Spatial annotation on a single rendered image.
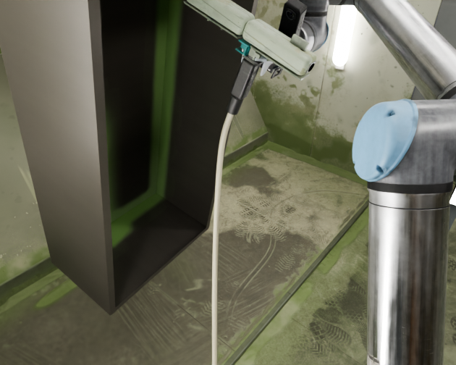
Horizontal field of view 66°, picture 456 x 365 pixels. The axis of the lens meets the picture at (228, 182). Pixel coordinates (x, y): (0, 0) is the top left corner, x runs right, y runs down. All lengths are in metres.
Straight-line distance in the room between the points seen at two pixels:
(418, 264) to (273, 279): 1.55
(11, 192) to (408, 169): 1.97
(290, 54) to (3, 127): 1.80
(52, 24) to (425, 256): 0.78
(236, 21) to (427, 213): 0.49
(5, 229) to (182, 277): 0.96
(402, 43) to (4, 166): 1.94
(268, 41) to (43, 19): 0.45
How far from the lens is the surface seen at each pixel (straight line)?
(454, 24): 2.59
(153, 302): 1.99
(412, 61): 0.78
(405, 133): 0.53
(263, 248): 2.24
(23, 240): 2.19
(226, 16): 0.78
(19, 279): 2.21
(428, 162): 0.55
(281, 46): 0.72
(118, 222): 1.73
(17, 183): 2.21
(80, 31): 0.76
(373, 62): 2.74
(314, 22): 1.01
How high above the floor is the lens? 1.61
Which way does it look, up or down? 34 degrees down
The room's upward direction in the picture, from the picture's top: 1 degrees clockwise
